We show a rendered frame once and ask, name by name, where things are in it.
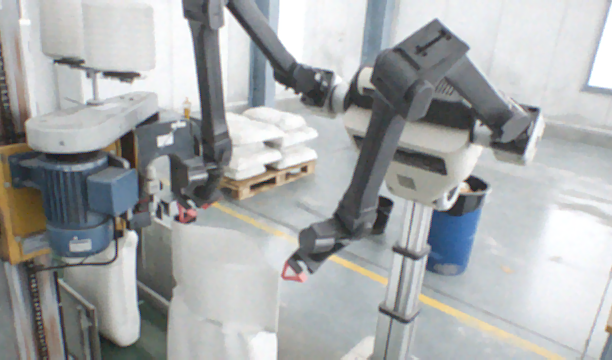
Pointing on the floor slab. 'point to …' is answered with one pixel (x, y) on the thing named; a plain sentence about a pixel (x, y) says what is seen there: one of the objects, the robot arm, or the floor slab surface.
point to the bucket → (382, 214)
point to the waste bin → (456, 229)
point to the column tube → (14, 63)
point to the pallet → (240, 189)
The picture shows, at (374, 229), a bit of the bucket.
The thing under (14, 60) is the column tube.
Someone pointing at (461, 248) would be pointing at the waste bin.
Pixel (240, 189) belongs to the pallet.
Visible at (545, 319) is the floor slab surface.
